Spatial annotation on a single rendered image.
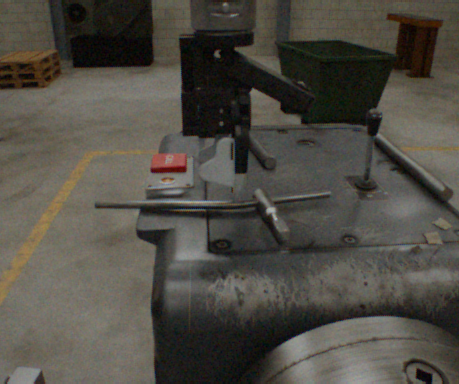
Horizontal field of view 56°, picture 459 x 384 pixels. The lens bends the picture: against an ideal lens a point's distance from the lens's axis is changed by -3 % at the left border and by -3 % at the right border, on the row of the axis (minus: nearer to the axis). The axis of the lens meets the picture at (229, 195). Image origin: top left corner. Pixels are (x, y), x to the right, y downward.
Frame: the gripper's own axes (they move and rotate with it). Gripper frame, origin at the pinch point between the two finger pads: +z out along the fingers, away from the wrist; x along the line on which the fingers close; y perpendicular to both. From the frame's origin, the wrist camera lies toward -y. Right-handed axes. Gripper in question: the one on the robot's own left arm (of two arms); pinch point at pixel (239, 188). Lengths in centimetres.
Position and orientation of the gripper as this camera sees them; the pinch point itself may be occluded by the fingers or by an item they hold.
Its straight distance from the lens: 59.1
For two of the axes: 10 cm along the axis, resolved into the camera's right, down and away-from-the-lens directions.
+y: -10.0, 0.3, -0.6
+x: 0.7, 4.5, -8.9
